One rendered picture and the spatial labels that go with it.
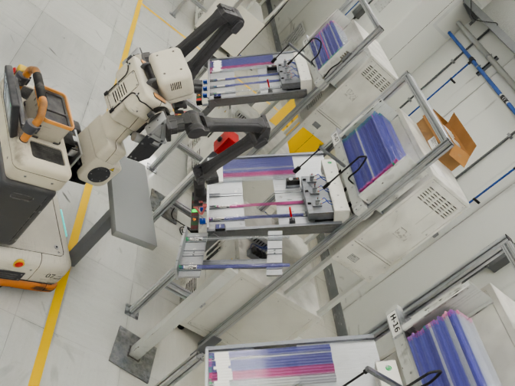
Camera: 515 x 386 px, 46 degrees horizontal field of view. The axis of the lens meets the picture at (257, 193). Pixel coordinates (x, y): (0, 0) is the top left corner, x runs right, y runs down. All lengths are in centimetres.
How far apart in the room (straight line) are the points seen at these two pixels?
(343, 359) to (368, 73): 239
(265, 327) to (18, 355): 144
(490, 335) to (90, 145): 188
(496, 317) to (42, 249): 203
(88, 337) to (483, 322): 192
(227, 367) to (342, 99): 248
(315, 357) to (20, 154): 144
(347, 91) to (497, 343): 247
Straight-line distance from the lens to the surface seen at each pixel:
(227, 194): 341
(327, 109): 447
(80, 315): 334
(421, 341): 241
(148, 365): 342
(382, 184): 307
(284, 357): 257
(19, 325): 312
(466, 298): 246
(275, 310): 360
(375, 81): 444
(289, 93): 437
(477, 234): 466
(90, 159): 283
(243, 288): 345
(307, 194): 330
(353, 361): 258
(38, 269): 304
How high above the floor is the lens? 231
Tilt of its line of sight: 24 degrees down
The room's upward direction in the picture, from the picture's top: 47 degrees clockwise
